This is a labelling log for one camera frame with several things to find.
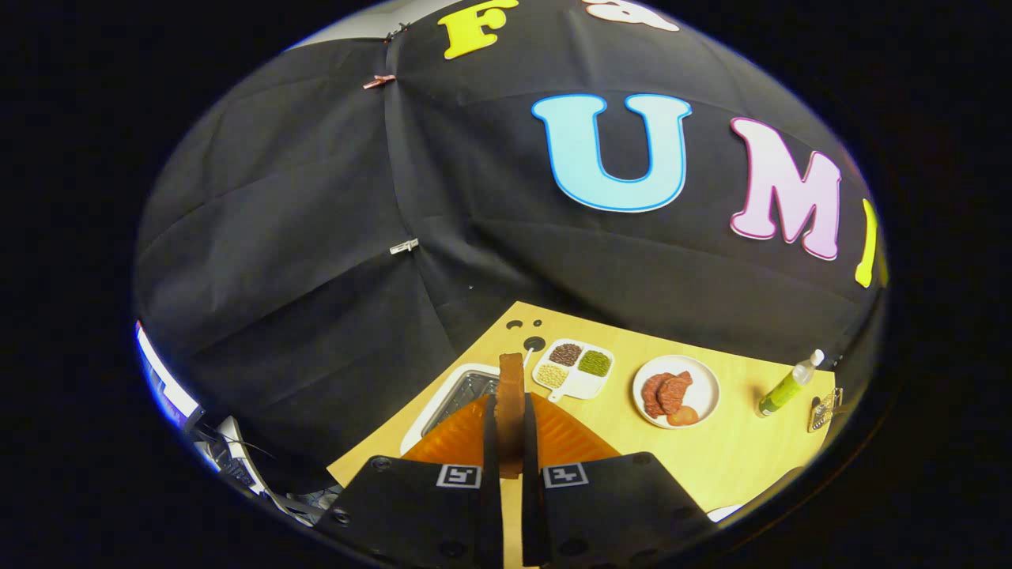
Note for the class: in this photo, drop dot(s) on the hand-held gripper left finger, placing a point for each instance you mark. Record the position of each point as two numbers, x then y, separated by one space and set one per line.
490 514

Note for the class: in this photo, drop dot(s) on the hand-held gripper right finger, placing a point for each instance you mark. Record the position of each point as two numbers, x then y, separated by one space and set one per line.
531 521

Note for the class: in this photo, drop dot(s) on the toasted bread slice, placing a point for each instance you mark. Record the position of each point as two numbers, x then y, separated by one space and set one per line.
511 403

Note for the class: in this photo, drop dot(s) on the white toaster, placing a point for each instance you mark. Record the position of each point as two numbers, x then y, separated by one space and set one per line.
458 391

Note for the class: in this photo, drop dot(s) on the white divided bean dish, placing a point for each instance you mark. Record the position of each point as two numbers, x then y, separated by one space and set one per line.
581 386

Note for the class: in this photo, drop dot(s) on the brown meat patty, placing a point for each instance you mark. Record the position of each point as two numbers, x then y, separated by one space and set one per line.
676 389
652 395

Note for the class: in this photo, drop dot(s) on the red tomato slice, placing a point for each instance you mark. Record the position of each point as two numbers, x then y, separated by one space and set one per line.
684 416

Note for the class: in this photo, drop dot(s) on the white plate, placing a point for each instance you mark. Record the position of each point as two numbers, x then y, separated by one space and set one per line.
723 513

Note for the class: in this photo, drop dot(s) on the round beige plate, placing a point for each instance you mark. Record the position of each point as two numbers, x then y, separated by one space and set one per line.
704 387

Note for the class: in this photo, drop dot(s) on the white side desk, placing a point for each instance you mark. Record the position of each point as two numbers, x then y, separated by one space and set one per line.
237 450

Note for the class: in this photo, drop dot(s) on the silver clip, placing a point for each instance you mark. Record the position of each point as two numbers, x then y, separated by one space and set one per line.
404 246

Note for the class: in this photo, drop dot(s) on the green label plastic bottle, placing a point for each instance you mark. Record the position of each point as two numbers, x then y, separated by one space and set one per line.
783 391

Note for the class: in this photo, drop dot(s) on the black backdrop cloth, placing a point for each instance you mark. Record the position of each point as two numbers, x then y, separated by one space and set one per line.
316 237

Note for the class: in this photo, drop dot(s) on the computer monitor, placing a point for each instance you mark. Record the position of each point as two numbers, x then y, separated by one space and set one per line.
166 387

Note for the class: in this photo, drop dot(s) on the pink clip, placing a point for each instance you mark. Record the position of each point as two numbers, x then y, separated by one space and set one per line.
379 81

